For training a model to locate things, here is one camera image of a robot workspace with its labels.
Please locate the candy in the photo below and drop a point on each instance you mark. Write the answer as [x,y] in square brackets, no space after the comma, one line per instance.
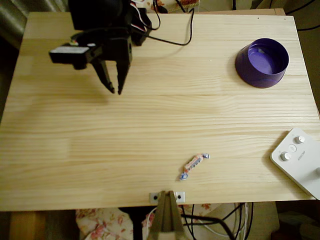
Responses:
[193,163]

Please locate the wooden table leg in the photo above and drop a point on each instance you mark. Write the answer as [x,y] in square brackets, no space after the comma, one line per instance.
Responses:
[27,226]

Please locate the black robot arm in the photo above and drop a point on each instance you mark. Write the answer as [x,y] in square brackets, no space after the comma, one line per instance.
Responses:
[95,15]

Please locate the floral cloth behind table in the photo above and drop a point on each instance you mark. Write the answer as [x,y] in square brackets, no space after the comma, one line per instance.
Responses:
[175,5]

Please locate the white control box with knobs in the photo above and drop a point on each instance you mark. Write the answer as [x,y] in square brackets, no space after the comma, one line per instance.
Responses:
[300,160]

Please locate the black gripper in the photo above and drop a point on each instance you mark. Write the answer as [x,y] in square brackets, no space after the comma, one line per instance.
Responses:
[119,51]

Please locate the white metal bracket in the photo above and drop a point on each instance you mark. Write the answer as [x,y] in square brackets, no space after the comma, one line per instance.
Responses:
[180,197]

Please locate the grey curtain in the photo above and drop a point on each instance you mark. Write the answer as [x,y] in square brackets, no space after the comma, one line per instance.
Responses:
[15,15]

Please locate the purple bowl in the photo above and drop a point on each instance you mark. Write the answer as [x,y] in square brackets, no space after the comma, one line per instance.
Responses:
[262,62]

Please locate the floral cloth under table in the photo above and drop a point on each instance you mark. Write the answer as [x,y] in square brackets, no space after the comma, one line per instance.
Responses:
[100,223]

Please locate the black stand pole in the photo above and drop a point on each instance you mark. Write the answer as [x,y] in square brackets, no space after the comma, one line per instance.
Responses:
[136,225]

